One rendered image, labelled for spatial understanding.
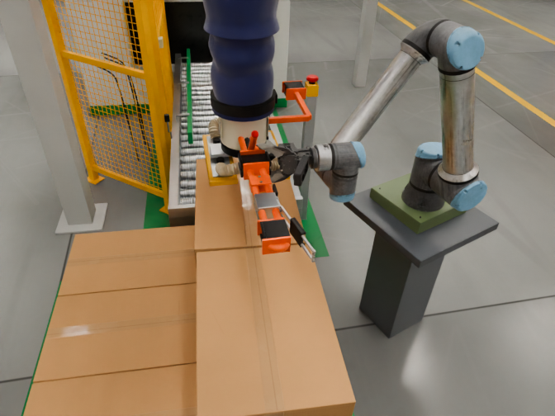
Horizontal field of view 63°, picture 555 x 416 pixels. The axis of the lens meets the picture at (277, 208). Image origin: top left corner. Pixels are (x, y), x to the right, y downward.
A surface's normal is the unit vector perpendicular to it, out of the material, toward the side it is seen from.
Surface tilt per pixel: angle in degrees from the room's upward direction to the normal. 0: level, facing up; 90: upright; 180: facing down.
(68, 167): 90
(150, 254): 0
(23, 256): 0
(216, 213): 0
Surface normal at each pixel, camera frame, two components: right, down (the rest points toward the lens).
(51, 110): 0.16, 0.61
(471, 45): 0.32, 0.46
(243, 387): 0.03, -0.79
